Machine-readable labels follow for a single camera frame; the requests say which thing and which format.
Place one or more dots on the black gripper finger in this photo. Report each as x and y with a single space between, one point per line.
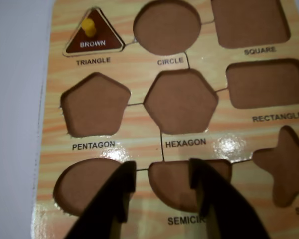
224 206
109 199

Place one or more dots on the brown triangle piece yellow pin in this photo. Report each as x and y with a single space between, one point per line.
97 43

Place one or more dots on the wooden shape puzzle board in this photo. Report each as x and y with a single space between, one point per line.
137 119

